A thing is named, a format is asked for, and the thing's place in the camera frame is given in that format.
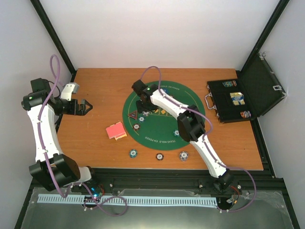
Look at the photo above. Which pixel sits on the blue white chip stack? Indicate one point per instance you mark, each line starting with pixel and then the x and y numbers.
pixel 183 156

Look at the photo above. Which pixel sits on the green blue 50 chip stack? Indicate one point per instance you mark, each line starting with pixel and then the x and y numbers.
pixel 133 153

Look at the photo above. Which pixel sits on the red backed card deck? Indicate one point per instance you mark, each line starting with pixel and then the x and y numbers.
pixel 111 132

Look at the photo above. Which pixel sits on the black poker case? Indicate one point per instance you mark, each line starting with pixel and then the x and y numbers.
pixel 260 87

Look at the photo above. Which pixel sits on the triangular all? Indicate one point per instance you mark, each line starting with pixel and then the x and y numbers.
pixel 133 115

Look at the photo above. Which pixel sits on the brown 100 chip stack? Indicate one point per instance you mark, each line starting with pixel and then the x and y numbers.
pixel 159 156

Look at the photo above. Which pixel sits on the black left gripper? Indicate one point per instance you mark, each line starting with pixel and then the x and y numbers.
pixel 74 111

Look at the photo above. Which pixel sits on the round green poker mat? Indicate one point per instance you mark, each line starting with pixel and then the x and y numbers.
pixel 156 132

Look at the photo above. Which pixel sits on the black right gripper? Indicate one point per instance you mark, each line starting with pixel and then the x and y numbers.
pixel 140 109

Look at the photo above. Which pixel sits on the silver case handle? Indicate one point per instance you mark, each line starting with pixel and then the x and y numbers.
pixel 209 102

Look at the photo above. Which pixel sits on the light blue cable duct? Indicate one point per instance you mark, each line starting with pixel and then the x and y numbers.
pixel 132 201

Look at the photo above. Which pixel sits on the blue gold card deck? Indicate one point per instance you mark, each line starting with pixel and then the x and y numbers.
pixel 237 98

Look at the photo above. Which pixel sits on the red white chips in case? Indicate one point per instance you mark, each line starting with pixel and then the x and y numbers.
pixel 245 114

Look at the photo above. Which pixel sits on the black aluminium frame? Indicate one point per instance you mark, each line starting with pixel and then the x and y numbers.
pixel 178 179

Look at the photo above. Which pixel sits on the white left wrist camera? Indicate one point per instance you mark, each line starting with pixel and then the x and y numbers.
pixel 69 90

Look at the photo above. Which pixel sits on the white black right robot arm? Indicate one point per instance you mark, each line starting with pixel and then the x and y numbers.
pixel 191 128

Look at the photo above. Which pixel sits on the chips row in case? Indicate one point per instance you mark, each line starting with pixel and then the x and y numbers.
pixel 231 83

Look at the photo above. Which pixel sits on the yellow playing card box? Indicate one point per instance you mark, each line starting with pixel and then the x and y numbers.
pixel 120 131

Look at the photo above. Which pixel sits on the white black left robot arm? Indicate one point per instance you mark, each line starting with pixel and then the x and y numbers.
pixel 52 167

